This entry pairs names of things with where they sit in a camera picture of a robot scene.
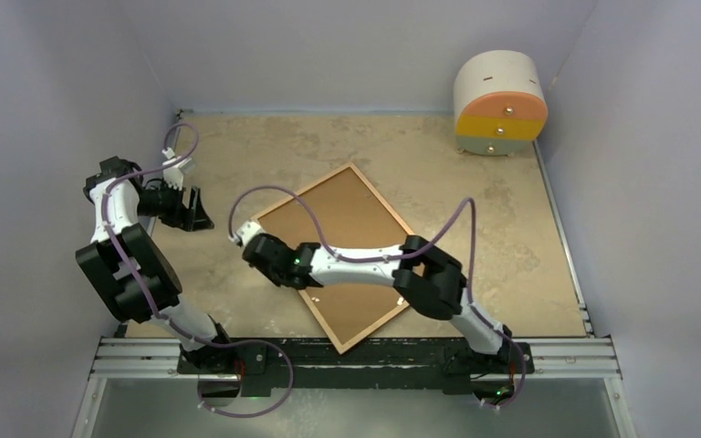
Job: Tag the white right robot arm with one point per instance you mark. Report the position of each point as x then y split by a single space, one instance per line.
431 281

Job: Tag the wooden picture frame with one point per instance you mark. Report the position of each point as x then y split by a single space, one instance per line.
381 199

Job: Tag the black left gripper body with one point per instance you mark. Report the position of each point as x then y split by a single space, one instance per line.
165 203

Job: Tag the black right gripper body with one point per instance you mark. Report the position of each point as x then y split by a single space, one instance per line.
278 276

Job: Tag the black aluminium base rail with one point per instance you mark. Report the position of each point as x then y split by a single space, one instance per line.
440 364

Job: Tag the round pastel drawer cabinet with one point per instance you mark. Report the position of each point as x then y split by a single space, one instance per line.
499 105

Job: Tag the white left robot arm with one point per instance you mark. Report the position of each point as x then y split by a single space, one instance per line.
130 273

